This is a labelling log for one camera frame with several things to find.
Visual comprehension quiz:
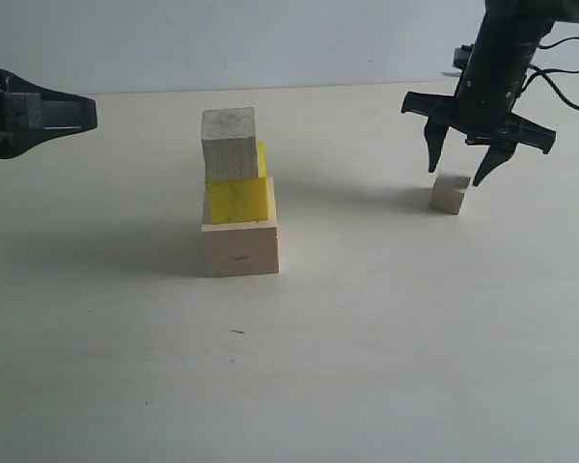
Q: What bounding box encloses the small wooden cube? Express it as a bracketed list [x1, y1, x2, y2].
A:
[428, 173, 471, 215]

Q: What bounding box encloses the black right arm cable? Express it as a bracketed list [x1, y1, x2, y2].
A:
[528, 36, 579, 113]

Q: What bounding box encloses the medium wooden cube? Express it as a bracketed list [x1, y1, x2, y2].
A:
[201, 107, 260, 182]

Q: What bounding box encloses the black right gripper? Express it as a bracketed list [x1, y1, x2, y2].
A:
[400, 45, 556, 187]

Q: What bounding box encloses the large wooden cube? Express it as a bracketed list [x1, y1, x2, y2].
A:
[202, 205, 280, 277]

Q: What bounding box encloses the yellow cube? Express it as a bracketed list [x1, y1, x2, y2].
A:
[205, 140, 277, 225]

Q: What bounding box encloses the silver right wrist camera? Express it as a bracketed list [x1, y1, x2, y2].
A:
[441, 43, 474, 78]

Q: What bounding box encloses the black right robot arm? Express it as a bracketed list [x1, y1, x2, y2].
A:
[400, 1, 579, 185]

